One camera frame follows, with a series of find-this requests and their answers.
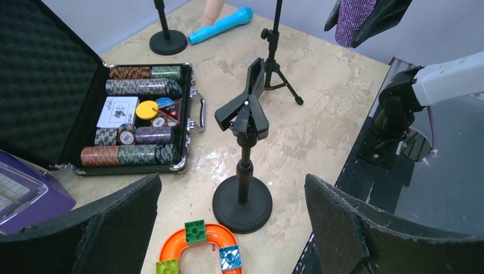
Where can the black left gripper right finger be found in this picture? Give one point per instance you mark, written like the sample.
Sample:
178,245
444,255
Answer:
353,236

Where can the blue microphone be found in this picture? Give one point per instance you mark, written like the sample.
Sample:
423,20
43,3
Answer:
242,16

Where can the green square brick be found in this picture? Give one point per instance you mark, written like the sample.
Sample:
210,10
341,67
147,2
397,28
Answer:
195,232

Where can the beige pink microphone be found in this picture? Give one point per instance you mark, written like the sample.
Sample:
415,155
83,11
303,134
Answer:
212,11

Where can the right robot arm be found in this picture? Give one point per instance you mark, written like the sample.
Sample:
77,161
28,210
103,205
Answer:
409,91

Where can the black tripod shock-mount stand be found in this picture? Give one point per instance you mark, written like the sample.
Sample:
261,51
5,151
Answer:
271,65

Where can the black round-base stand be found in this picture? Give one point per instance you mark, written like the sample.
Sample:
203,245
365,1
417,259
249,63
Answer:
166,41
243,203

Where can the blue square brick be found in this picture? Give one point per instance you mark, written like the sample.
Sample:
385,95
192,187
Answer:
230,258

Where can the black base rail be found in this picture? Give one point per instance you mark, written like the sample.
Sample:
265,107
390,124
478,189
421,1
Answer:
365,181

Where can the lime green long brick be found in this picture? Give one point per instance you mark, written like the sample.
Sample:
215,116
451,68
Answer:
167,267

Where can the orange curved toy track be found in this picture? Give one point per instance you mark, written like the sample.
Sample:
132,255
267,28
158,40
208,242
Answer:
217,236

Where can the white playing card box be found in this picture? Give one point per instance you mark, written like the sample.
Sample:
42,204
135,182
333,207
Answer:
118,110

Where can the black poker chip case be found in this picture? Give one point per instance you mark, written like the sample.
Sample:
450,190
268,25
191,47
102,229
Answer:
53,88

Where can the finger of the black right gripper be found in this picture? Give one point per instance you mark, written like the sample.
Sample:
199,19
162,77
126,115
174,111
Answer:
333,17
385,15

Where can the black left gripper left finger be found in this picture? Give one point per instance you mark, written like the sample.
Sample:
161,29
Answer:
109,235

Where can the purple metronome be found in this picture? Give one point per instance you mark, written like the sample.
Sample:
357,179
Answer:
29,196

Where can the purple glitter microphone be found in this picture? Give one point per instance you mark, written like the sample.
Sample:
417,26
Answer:
351,16

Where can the yellow dealer button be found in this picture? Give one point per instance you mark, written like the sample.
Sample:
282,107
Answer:
147,110

